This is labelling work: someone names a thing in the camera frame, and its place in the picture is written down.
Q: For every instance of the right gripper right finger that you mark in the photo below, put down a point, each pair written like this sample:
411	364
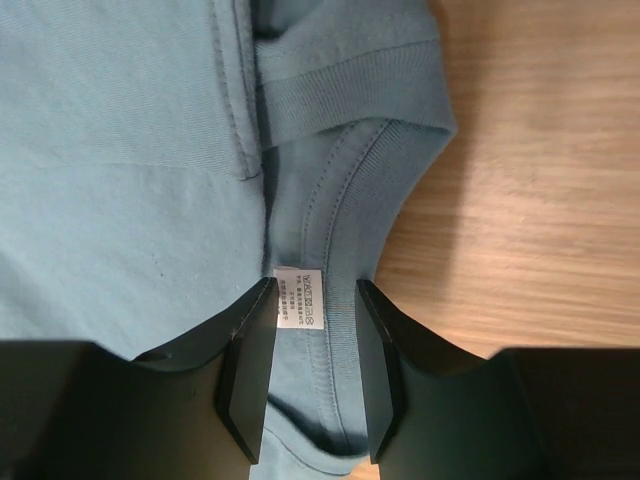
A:
436	411

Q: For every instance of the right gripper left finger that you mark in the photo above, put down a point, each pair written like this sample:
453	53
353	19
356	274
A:
192	408

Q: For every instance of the grey-blue t shirt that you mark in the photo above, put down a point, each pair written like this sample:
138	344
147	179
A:
160	157

